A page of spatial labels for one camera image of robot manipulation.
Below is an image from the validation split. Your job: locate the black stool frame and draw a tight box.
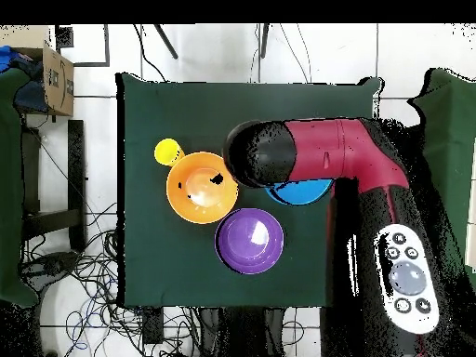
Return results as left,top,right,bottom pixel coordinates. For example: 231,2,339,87
20,118,87,254

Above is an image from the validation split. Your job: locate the black tripod leg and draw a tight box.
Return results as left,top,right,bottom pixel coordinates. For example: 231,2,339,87
258,23,271,60
152,23,179,60

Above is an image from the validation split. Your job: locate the green cloth side table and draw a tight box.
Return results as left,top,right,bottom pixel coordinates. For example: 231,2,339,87
406,67,476,291
0,68,40,310

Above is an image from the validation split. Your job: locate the black power strip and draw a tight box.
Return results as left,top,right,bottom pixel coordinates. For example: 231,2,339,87
141,307,165,345

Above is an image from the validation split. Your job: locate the dark green tablecloth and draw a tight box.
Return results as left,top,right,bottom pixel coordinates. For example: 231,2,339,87
112,72,384,310

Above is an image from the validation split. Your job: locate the large orange bowl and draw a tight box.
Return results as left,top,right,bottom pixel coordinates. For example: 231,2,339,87
165,151,240,225

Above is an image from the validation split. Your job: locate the large purple bowl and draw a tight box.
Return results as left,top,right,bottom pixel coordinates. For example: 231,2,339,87
214,207,285,276

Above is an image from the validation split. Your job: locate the large blue bowl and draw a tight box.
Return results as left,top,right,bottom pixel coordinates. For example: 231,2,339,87
264,178,335,207

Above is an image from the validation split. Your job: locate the tangle of floor cables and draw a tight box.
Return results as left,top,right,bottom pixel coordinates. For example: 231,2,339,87
21,200,209,357

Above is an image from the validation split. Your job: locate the black metal frame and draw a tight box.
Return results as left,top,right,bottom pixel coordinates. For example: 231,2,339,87
54,23,112,69

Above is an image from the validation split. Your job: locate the black pedestal leg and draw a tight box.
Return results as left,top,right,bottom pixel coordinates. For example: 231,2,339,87
20,250,81,295

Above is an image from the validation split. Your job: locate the cardboard box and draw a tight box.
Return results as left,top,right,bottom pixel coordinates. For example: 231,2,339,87
0,24,75,117

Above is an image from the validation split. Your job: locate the blue cloth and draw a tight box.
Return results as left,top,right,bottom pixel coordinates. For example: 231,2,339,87
0,45,27,73

